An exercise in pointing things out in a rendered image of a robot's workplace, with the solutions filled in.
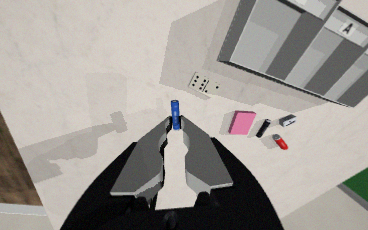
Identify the white domino tile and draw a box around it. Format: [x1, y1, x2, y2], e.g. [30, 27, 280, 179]
[189, 71, 222, 98]

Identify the black battery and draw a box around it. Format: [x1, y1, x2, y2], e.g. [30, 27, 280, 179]
[256, 119, 272, 138]

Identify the red battery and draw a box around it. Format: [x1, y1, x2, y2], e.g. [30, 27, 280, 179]
[272, 134, 288, 150]

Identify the pink square pad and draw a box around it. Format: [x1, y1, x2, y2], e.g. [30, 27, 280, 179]
[228, 110, 256, 135]

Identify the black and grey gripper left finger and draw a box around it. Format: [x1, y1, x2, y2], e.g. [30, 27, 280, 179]
[60, 116, 173, 230]

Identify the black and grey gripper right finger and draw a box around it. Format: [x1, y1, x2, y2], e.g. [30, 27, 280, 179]
[179, 115, 284, 230]

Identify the grey three-compartment bin rack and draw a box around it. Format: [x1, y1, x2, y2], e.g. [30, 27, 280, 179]
[216, 0, 368, 108]

